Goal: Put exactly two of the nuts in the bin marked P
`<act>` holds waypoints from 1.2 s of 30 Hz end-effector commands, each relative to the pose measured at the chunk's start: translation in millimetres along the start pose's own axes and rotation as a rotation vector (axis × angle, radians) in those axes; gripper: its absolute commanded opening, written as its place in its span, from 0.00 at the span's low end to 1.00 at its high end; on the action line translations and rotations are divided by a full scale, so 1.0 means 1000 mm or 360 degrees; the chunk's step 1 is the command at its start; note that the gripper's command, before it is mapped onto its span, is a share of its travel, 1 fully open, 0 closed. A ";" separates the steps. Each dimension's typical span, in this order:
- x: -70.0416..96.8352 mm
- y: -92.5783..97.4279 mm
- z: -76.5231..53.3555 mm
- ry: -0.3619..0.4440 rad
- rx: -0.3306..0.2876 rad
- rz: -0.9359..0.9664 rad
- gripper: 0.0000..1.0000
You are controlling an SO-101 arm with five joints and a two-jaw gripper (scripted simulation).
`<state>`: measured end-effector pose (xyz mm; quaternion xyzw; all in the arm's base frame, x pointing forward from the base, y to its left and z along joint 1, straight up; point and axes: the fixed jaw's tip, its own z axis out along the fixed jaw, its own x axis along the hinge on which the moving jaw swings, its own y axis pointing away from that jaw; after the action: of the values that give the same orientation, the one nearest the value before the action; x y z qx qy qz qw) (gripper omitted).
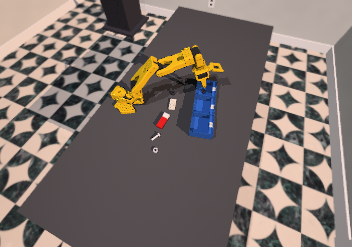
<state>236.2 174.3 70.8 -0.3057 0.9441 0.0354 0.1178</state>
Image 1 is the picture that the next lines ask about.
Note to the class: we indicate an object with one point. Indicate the blue bin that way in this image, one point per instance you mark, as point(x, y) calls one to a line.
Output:
point(202, 122)

